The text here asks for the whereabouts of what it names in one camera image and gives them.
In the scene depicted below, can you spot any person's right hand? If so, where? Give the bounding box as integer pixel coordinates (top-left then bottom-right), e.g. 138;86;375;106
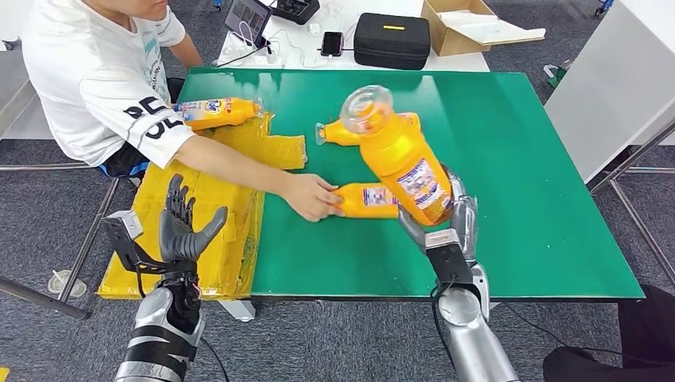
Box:
280;173;346;223

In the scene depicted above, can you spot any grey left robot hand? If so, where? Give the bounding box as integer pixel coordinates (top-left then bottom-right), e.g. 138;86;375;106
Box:
158;173;229;263

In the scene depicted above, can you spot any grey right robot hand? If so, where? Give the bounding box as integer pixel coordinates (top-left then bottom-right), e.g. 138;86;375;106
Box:
397;165;479;265

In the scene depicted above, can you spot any orange detergent bottle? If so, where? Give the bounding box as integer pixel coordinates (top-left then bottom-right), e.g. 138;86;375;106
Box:
314;111;421;147
332;182;400;220
172;96;263;132
338;84;455;228

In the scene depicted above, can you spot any yellow taped cardboard mat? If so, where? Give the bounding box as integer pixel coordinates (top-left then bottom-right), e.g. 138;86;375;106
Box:
97;111;309;302

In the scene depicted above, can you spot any white table foot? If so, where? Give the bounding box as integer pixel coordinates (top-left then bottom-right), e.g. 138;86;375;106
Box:
218;300;257;322

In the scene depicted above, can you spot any clear plastic cup lid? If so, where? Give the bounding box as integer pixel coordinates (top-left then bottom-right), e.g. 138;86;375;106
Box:
47;270;88;299

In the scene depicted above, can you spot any white power strip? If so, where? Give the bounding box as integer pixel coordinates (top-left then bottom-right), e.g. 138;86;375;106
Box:
217;32;284;68

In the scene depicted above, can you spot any black smartphone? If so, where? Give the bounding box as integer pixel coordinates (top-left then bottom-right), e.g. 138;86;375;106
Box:
320;30;345;58

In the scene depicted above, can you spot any green and white item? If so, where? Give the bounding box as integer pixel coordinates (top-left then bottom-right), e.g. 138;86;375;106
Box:
544;57;573;89

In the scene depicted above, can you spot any black carrying case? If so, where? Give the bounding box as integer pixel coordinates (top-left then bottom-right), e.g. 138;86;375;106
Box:
353;12;432;71

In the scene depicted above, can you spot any person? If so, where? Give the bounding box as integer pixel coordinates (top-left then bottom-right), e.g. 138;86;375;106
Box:
543;284;675;382
21;0;346;224

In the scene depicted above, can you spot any brown cardboard box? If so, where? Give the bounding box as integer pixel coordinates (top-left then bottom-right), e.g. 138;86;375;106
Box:
420;0;547;57

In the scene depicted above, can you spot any black controller device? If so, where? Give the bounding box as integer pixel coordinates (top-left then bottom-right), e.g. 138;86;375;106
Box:
271;0;321;26

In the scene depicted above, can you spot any black tablet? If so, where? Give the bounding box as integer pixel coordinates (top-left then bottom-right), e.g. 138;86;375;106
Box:
224;0;273;49

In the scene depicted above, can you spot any white foam sheet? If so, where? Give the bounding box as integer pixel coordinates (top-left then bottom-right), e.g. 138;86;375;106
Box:
439;11;548;46

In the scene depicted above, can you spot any white table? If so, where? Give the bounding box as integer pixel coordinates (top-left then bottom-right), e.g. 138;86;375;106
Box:
213;0;491;73

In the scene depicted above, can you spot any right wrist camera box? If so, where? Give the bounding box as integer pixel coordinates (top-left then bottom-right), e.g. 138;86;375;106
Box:
424;228;476;288

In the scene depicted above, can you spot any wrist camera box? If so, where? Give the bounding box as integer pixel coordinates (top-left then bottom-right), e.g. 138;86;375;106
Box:
101;210;199;276
424;228;476;288

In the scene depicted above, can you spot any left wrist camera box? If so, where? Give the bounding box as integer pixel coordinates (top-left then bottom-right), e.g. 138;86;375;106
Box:
101;210;199;276

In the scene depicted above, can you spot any black floor cable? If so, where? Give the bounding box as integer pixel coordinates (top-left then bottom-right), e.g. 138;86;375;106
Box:
503;304;626;355

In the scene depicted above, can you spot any black tablet cable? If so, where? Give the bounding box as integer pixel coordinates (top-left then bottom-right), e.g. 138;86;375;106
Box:
216;45;272;68

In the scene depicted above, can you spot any metal table frame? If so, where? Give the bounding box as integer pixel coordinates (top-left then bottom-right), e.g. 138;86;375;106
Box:
587;119;675;286

